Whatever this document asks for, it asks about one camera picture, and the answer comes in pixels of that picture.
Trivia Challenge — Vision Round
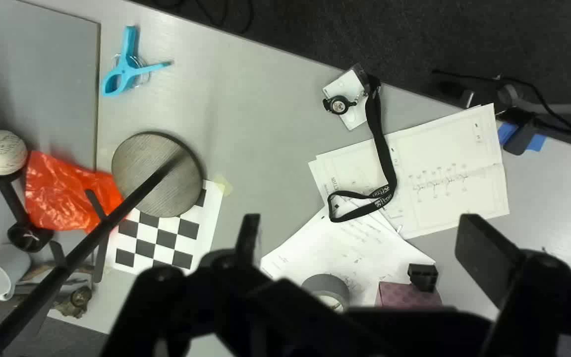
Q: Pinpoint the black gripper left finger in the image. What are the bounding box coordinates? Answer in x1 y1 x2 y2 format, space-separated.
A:
235 212 265 266

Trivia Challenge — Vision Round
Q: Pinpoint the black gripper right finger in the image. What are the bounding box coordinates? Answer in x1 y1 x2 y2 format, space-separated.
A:
455 212 522 310

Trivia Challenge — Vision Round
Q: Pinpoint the blue plastic spring clip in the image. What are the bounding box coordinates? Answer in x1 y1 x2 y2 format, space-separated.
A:
102 24 175 99

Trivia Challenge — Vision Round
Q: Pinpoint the dark wooden stand round base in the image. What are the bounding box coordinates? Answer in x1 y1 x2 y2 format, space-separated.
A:
0 129 207 357

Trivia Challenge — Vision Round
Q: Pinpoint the small black object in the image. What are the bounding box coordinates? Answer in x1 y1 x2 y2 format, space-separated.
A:
407 262 441 294

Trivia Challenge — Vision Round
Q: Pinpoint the black white checkerboard sheet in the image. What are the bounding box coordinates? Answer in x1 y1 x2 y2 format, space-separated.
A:
104 177 225 276

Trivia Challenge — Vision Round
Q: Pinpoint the white printed paper sheet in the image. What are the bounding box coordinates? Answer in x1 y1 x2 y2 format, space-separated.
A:
308 103 512 242

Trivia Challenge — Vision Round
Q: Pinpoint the white paper sheet stack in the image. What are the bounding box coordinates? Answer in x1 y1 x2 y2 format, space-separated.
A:
259 210 437 308

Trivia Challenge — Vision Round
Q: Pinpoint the blue tape piece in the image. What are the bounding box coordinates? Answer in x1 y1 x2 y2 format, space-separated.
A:
496 119 550 157

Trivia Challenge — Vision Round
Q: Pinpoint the small white card black fob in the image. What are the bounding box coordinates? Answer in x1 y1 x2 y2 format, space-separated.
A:
322 66 374 133

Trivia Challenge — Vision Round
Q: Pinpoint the orange plastic bag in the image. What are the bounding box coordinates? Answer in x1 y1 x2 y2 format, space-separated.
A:
25 149 126 234

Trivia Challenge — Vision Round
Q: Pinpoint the black ladle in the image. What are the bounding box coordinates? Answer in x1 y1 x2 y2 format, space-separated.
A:
0 165 56 254

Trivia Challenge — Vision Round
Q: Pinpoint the grey duct tape roll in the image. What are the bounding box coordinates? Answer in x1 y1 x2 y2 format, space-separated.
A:
302 272 354 314

